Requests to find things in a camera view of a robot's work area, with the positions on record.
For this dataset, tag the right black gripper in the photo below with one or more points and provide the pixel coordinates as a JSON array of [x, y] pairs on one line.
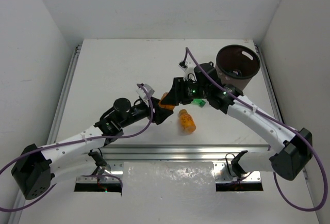
[[176, 94]]

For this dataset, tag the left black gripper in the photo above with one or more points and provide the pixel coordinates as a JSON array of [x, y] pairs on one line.
[[154, 110]]

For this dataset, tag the orange bottle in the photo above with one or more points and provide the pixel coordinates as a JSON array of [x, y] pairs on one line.
[[186, 121], [163, 97]]

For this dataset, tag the orange bottle front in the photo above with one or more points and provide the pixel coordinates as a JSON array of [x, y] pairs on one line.
[[186, 121]]

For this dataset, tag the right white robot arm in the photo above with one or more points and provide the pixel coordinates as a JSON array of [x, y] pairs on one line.
[[290, 149]]

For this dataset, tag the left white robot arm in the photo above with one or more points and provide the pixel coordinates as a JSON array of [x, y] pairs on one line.
[[40, 168]]

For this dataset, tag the brown plastic bin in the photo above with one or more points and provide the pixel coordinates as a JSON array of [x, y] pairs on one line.
[[237, 57]]

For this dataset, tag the green plastic bottle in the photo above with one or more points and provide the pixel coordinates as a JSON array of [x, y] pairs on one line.
[[198, 102]]

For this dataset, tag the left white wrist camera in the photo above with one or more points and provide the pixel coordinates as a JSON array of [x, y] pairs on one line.
[[144, 91]]

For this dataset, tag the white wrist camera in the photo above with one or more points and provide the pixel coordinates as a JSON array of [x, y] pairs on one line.
[[144, 91], [185, 65]]

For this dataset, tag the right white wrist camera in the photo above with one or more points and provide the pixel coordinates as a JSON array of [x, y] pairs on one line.
[[185, 65]]

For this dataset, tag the aluminium table frame rail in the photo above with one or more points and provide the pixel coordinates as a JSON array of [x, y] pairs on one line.
[[221, 158]]

